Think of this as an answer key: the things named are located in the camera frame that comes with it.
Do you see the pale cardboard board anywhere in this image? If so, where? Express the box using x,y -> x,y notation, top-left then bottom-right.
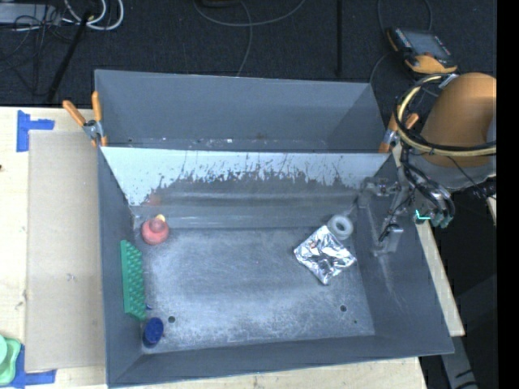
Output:
24,130 -> 107,373

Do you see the pale green plastic toy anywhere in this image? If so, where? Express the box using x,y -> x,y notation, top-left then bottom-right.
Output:
0,333 -> 22,384

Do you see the silver foil packet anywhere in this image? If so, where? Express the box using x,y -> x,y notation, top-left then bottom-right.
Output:
293,224 -> 358,286

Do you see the grey metal bin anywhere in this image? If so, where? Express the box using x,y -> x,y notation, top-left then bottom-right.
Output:
93,69 -> 456,388

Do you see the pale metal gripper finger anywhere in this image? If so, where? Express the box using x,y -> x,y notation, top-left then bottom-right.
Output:
356,177 -> 403,211
371,224 -> 405,258

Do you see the green studded flat block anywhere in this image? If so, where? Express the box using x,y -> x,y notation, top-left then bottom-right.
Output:
119,239 -> 148,322

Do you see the white ring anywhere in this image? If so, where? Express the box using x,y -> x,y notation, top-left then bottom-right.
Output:
326,214 -> 354,242

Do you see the dark blue round cap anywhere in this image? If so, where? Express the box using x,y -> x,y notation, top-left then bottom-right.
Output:
141,317 -> 165,348

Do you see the red round toy fruit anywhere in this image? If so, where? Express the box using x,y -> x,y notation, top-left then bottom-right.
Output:
140,213 -> 170,246

